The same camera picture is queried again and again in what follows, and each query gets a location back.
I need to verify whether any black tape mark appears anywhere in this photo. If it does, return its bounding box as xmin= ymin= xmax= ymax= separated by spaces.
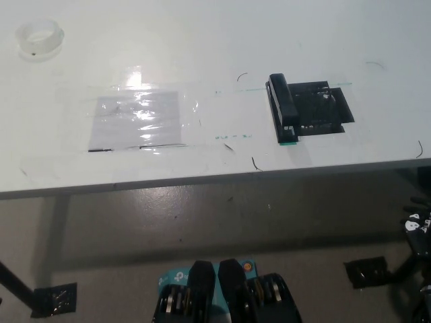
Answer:
xmin=288 ymin=80 xmax=356 ymax=137

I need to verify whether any black stapler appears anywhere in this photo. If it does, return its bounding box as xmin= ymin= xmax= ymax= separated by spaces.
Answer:
xmin=265 ymin=73 xmax=300 ymax=144

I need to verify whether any clear tape roll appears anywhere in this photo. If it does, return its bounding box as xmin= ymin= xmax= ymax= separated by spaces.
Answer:
xmin=15 ymin=19 xmax=65 ymax=63

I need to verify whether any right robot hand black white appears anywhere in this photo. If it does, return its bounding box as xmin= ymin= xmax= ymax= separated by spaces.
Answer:
xmin=399 ymin=198 xmax=431 ymax=260

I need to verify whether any black table leg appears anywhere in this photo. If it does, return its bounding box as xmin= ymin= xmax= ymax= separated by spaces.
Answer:
xmin=387 ymin=247 xmax=424 ymax=281
xmin=0 ymin=260 xmax=37 ymax=303

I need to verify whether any robot torso black teal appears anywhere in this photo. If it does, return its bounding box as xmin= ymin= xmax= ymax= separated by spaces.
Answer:
xmin=151 ymin=258 xmax=302 ymax=323

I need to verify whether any white paper under clear tape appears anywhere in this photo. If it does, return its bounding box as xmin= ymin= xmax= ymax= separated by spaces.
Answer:
xmin=88 ymin=90 xmax=183 ymax=153

